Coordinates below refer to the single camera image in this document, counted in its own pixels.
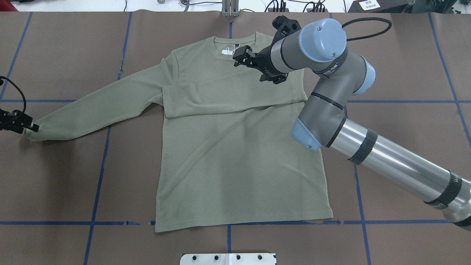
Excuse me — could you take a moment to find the white metal mounting plate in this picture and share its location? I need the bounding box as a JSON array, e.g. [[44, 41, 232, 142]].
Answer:
[[180, 253, 277, 265]]

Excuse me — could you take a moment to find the black braided left cable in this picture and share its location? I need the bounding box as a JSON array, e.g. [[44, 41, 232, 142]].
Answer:
[[0, 75, 27, 113]]

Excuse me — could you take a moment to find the black box with label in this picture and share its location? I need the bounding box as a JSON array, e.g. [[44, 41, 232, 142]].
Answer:
[[347, 0, 416, 13]]

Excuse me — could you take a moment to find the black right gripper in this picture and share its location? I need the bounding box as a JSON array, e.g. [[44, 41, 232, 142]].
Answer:
[[233, 46, 288, 85]]

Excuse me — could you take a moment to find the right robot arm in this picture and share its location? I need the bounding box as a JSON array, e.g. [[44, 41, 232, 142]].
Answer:
[[233, 16, 470, 230]]

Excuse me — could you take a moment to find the black braided cable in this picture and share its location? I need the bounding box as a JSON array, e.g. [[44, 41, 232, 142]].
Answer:
[[340, 17, 393, 42], [0, 75, 27, 113]]

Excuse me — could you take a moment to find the white paper garment tag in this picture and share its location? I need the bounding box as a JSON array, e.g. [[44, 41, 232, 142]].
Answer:
[[222, 44, 240, 56]]

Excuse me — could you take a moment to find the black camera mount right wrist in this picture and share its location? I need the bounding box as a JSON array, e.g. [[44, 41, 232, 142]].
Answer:
[[272, 15, 302, 40]]

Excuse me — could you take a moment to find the grey aluminium frame post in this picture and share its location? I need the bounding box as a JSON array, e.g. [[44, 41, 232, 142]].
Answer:
[[221, 0, 240, 17]]

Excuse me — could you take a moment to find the olive green long-sleeve shirt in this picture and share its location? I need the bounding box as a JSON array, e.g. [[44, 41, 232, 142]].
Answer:
[[26, 32, 333, 233]]

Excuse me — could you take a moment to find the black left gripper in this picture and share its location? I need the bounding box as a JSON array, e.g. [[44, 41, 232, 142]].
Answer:
[[0, 109, 40, 134]]

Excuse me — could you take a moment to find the black braided right cable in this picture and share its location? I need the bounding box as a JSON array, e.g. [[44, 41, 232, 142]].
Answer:
[[340, 17, 393, 42]]

